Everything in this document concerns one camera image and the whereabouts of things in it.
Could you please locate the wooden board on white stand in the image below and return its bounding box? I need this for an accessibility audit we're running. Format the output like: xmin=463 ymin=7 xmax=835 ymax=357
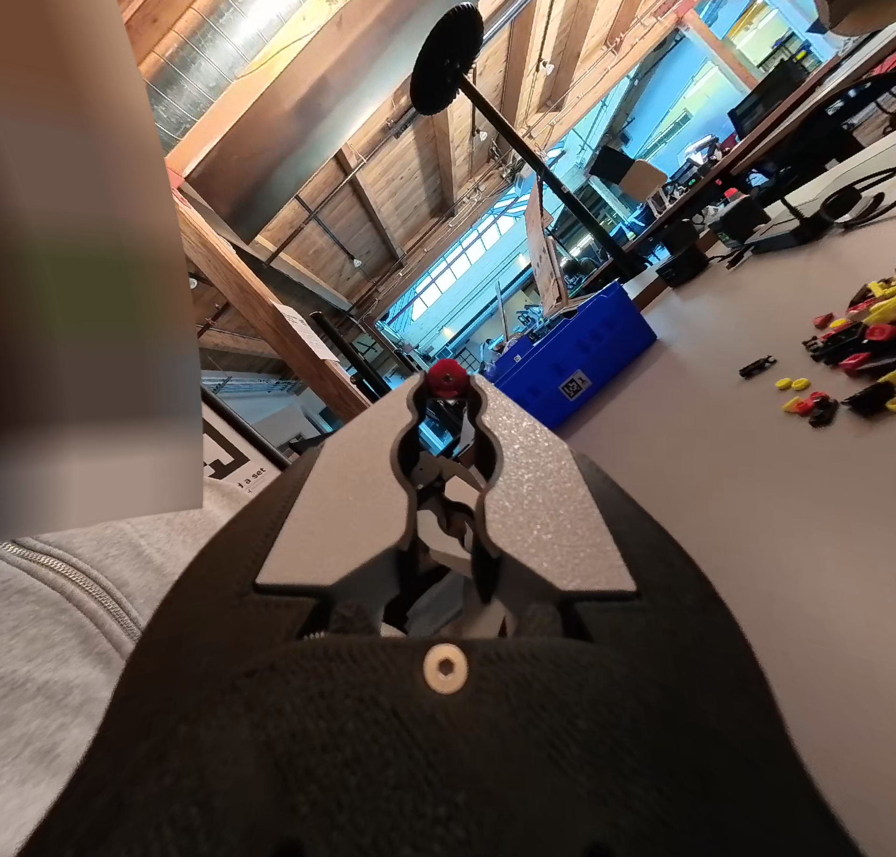
xmin=525 ymin=178 xmax=596 ymax=319

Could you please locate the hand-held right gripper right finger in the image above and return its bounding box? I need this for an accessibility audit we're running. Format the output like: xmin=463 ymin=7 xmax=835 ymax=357
xmin=462 ymin=374 xmax=639 ymax=637

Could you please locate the black and tan display panel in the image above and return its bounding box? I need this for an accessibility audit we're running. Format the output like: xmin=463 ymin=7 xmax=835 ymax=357
xmin=588 ymin=144 xmax=669 ymax=200

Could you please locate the silver ventilation duct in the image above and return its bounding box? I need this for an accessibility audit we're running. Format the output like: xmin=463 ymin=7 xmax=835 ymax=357
xmin=140 ymin=0 xmax=393 ymax=158

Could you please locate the wooden support post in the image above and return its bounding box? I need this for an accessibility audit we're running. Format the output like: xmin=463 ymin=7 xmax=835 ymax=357
xmin=171 ymin=192 xmax=372 ymax=424

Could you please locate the black and white marker poster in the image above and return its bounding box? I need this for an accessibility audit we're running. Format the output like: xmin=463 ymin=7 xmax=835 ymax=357
xmin=199 ymin=388 xmax=291 ymax=497

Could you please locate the black pole with round disc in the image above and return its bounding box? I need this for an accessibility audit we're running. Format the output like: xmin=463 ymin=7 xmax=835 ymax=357
xmin=409 ymin=3 xmax=648 ymax=280

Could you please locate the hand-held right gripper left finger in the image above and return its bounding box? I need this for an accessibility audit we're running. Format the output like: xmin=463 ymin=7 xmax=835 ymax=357
xmin=254 ymin=370 xmax=425 ymax=637

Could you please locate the small red plastic part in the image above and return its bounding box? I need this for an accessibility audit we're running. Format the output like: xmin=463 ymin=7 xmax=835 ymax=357
xmin=427 ymin=358 xmax=466 ymax=401

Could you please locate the large blue plastic bin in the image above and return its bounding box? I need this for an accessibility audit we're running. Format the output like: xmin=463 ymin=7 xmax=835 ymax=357
xmin=490 ymin=281 xmax=659 ymax=432

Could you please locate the pile of loose lego pieces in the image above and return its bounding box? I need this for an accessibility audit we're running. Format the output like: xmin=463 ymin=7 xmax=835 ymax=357
xmin=773 ymin=276 xmax=896 ymax=429

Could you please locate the black device with green lights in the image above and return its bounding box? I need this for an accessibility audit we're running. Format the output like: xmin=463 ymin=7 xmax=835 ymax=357
xmin=707 ymin=195 xmax=771 ymax=249

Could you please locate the black computer monitor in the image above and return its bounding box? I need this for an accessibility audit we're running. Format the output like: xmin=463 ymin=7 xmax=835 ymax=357
xmin=728 ymin=59 xmax=831 ymax=144

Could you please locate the black slanted bar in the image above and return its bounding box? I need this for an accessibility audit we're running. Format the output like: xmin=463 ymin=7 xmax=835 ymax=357
xmin=310 ymin=311 xmax=396 ymax=403

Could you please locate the white paper sign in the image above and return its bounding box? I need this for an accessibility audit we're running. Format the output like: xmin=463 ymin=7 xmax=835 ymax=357
xmin=273 ymin=302 xmax=341 ymax=362

